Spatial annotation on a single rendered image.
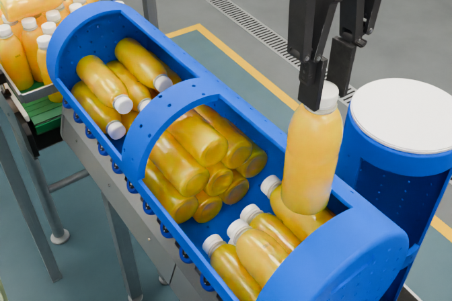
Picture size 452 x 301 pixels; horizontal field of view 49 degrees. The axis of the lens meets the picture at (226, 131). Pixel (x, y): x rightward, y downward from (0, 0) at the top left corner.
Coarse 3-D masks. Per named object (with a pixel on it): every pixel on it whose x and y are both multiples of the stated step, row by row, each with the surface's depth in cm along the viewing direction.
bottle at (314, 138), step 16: (304, 112) 60; (320, 112) 59; (336, 112) 60; (288, 128) 64; (304, 128) 60; (320, 128) 59; (336, 128) 60; (288, 144) 64; (304, 144) 61; (320, 144) 60; (336, 144) 61; (288, 160) 65; (304, 160) 62; (320, 160) 62; (336, 160) 64; (288, 176) 66; (304, 176) 64; (320, 176) 64; (288, 192) 68; (304, 192) 66; (320, 192) 66; (304, 208) 68; (320, 208) 69
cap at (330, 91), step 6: (324, 84) 60; (330, 84) 59; (324, 90) 59; (330, 90) 59; (336, 90) 58; (324, 96) 58; (330, 96) 58; (336, 96) 58; (324, 102) 58; (330, 102) 58; (324, 108) 58; (330, 108) 59
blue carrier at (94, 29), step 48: (48, 48) 118; (96, 48) 126; (192, 96) 91; (144, 144) 90; (144, 192) 92; (336, 192) 75; (192, 240) 96; (336, 240) 68; (384, 240) 69; (288, 288) 67; (336, 288) 69; (384, 288) 84
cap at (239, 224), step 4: (236, 220) 84; (240, 220) 85; (244, 220) 85; (232, 224) 84; (236, 224) 84; (240, 224) 84; (244, 224) 84; (228, 228) 84; (232, 228) 84; (236, 228) 84; (228, 232) 84; (232, 232) 84; (232, 236) 84
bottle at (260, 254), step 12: (240, 228) 84; (252, 228) 83; (240, 240) 81; (252, 240) 80; (264, 240) 80; (240, 252) 80; (252, 252) 79; (264, 252) 78; (276, 252) 78; (252, 264) 78; (264, 264) 77; (276, 264) 76; (252, 276) 79; (264, 276) 76
